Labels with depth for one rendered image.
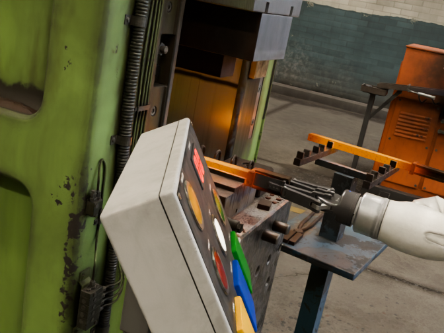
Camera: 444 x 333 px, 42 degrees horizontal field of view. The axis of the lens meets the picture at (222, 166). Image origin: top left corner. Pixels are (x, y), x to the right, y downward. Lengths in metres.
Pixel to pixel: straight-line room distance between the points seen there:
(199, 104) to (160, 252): 1.05
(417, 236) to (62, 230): 0.68
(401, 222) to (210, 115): 0.64
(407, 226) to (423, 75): 3.66
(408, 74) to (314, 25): 4.39
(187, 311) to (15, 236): 0.66
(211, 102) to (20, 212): 0.64
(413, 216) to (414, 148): 3.67
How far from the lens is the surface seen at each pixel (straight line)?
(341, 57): 8.99
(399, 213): 1.23
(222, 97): 1.58
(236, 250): 0.84
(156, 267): 0.59
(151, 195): 0.57
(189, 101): 1.62
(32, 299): 1.16
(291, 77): 9.17
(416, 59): 4.82
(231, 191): 1.27
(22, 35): 1.12
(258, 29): 1.16
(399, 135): 4.86
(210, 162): 1.35
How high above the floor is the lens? 1.39
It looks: 17 degrees down
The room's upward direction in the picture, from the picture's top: 11 degrees clockwise
